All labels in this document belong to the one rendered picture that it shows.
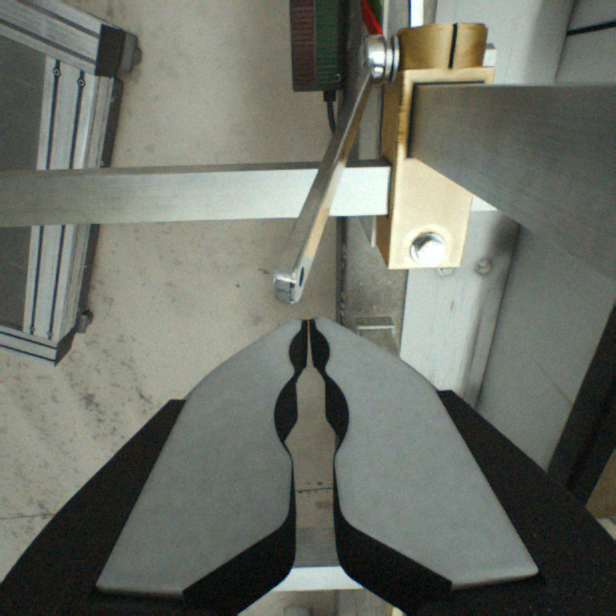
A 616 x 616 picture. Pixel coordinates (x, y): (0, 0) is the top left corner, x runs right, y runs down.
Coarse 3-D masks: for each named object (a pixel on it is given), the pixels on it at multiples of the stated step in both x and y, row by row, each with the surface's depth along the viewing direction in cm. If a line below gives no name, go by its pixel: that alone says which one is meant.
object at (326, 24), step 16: (320, 0) 33; (336, 0) 33; (320, 16) 33; (336, 16) 33; (320, 32) 34; (336, 32) 34; (320, 48) 34; (336, 48) 34; (320, 64) 35; (336, 64) 35; (320, 80) 35
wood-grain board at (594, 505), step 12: (612, 456) 35; (612, 468) 35; (600, 480) 37; (612, 480) 35; (600, 492) 37; (612, 492) 35; (588, 504) 38; (600, 504) 37; (612, 504) 35; (600, 516) 37
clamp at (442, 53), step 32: (416, 32) 20; (448, 32) 20; (480, 32) 20; (416, 64) 21; (448, 64) 21; (480, 64) 21; (384, 96) 25; (384, 128) 26; (416, 160) 23; (416, 192) 24; (448, 192) 24; (384, 224) 27; (416, 224) 25; (448, 224) 25; (384, 256) 27; (448, 256) 26
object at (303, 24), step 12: (300, 0) 33; (312, 0) 33; (300, 12) 33; (312, 12) 33; (300, 24) 33; (312, 24) 33; (300, 36) 34; (312, 36) 34; (300, 48) 34; (312, 48) 34; (300, 60) 35; (312, 60) 35; (300, 72) 35; (312, 72) 35; (300, 84) 36; (312, 84) 36
